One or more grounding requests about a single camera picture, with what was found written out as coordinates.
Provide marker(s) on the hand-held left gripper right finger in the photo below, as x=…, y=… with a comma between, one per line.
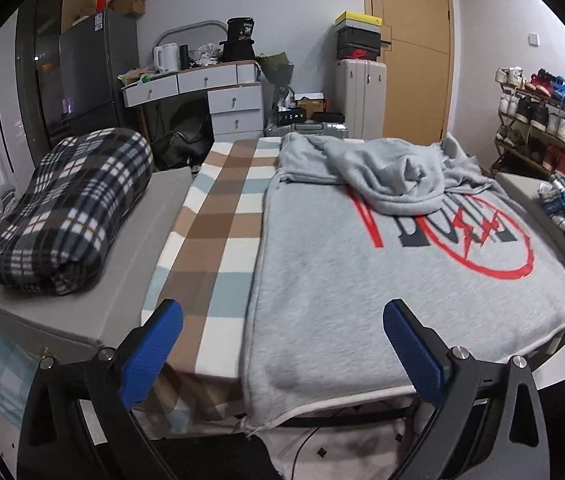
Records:
x=412, y=355

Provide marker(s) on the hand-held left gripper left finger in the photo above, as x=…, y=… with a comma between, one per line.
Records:
x=155, y=355

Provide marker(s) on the grey printed hoodie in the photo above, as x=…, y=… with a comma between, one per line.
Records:
x=342, y=270

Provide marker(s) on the grey side table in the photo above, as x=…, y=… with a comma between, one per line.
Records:
x=132, y=270

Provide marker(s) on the brown blue checked bed blanket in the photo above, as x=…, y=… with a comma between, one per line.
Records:
x=212, y=240

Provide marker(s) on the light blue checked cloth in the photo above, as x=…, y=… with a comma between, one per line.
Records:
x=7, y=375

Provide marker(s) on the black white plaid fleece blanket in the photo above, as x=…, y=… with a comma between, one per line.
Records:
x=72, y=210

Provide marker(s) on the black duffel bag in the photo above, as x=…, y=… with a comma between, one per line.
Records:
x=182, y=140

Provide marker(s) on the silver ribbed suitcase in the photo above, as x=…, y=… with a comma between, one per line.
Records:
x=330, y=130

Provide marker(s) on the white upright suitcase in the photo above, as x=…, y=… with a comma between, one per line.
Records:
x=360, y=100

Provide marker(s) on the small black box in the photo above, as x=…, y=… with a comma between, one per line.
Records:
x=292, y=117

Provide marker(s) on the brown box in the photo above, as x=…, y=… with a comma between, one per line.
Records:
x=312, y=107

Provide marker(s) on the white desk with drawers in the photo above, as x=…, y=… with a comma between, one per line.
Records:
x=235, y=100

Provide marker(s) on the wooden door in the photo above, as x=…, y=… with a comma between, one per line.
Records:
x=412, y=85

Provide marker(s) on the shoe rack with shoes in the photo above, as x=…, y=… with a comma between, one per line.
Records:
x=537, y=112

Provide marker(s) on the white wardrobe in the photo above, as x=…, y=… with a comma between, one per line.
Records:
x=10, y=110

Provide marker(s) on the grey refrigerator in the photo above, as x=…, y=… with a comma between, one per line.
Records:
x=92, y=75

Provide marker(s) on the dark glass door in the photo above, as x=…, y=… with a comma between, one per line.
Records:
x=42, y=85

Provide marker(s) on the white electric kettle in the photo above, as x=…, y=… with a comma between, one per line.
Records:
x=166, y=58

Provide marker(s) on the white paper stack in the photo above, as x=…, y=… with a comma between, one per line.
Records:
x=248, y=73

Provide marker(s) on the black tumbler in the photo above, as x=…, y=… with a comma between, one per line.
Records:
x=184, y=56

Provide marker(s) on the red black shoe box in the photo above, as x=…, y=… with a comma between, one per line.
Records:
x=357, y=53

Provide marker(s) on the dark wrapped flower bouquet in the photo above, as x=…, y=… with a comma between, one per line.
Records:
x=275, y=67

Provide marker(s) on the yellow shoe box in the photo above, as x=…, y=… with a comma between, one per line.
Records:
x=357, y=20

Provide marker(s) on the open cardboard box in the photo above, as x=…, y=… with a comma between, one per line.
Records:
x=132, y=5

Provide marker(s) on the grey arched frame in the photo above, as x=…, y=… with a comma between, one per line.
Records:
x=187, y=25

